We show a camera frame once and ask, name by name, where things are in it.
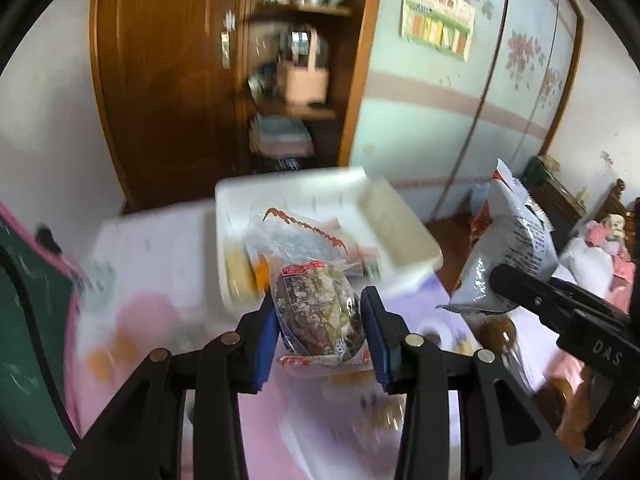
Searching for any white grey chip bag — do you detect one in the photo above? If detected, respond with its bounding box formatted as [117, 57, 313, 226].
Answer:
[444, 159, 558, 314]

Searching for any clear bag brown nut snack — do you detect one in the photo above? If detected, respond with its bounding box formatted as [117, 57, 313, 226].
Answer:
[243, 200, 381, 376]

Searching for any pink cartoon tablecloth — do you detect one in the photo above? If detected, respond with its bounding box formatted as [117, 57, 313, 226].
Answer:
[62, 199, 586, 480]

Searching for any white plastic storage bin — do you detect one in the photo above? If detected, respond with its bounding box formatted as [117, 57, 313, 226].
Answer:
[215, 167, 444, 316]

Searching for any yellow biscuit pack in bin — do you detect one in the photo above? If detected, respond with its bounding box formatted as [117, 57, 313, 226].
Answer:
[224, 244, 258, 302]

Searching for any pastel floral wardrobe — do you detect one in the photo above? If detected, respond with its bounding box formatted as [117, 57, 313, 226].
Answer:
[349, 0, 579, 221]

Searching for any folded towels stack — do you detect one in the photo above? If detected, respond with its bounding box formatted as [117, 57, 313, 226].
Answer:
[248, 115, 314, 159]

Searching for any wooden corner shelf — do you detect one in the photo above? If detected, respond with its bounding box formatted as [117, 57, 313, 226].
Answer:
[234, 0, 380, 172]

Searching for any brown wooden door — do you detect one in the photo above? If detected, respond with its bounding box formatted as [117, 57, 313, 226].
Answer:
[89, 0, 247, 211]

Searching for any black cable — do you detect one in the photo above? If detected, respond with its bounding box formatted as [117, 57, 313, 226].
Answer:
[0, 244, 82, 441]

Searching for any green chalkboard pink frame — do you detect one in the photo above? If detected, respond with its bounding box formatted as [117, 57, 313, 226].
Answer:
[1, 207, 80, 472]

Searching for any colourful wall poster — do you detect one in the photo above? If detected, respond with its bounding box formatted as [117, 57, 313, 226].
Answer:
[399, 0, 476, 62]

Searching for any pink basket with handle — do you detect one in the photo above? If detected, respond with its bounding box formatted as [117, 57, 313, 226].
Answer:
[276, 26, 330, 105]

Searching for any silver door handle lock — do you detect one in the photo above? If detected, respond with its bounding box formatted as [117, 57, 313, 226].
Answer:
[220, 9, 236, 70]

